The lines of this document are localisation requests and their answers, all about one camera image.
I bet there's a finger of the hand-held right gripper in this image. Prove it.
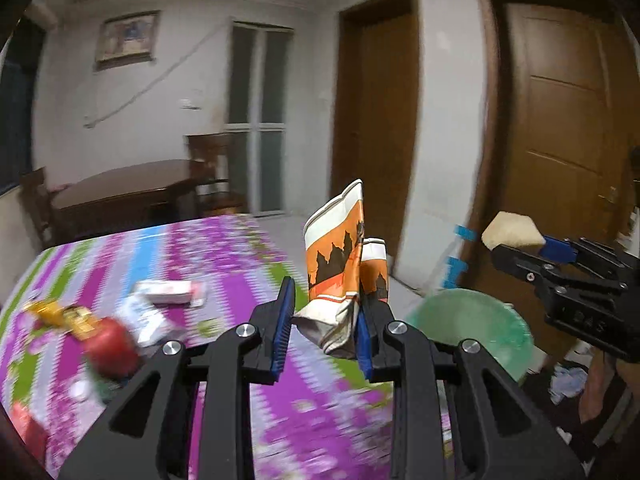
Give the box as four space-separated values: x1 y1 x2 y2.
490 242 560 290
541 234 591 266

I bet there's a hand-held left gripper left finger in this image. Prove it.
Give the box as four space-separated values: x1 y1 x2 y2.
59 276 297 480

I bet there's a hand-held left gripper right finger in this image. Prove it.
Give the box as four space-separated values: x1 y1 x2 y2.
354 292 586 480

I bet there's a beige sponge piece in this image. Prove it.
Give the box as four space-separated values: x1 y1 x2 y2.
481 211 546 251

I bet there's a green lined trash bin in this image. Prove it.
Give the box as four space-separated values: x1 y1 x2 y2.
402 287 535 386

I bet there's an orange white snack bag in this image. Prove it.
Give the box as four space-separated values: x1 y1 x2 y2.
292 179 391 358

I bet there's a person's right hand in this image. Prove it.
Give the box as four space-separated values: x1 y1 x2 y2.
579 352 621 423

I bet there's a light blue cloth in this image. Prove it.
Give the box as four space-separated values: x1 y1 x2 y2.
550 367 588 403

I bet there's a purple striped floral tablecloth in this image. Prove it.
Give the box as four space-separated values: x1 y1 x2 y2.
0 212 453 480

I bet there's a white pink packet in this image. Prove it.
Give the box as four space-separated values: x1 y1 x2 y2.
132 280 208 308

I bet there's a crumpled white tissue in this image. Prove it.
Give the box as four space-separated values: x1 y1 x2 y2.
120 296 173 347

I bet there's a panelled brown wooden door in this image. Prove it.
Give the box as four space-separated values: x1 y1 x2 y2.
475 0 640 301

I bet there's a red apple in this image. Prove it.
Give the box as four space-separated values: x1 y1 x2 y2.
82 317 141 378

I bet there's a dark wooden chair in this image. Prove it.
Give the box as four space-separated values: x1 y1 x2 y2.
20 167 56 248
185 132 248 218

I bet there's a plain brown wooden door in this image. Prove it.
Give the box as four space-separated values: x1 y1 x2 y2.
331 0 420 281

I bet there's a gold foil wrapper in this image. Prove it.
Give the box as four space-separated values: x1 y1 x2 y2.
60 305 103 338

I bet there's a frosted glass double door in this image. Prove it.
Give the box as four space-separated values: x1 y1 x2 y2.
225 20 293 218

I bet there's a dark wooden dining table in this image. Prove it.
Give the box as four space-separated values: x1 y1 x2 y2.
50 159 197 241

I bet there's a yellow snack wrapper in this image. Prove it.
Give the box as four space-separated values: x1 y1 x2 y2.
22 297 68 331

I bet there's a red carton box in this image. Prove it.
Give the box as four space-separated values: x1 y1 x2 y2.
10 402 48 466

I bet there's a dark window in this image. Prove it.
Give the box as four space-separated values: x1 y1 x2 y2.
0 20 46 196

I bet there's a white wall cable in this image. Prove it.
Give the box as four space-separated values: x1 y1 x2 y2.
82 30 233 130

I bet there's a framed wall picture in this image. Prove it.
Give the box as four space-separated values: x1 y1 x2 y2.
94 10 161 72

